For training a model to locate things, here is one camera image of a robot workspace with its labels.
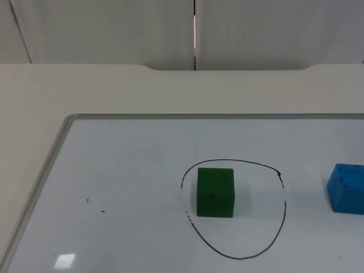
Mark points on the green cube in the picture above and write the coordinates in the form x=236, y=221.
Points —
x=215, y=196

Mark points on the blue cube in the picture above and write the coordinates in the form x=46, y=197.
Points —
x=348, y=190

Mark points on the grey-framed whiteboard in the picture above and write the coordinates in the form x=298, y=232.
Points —
x=128, y=176

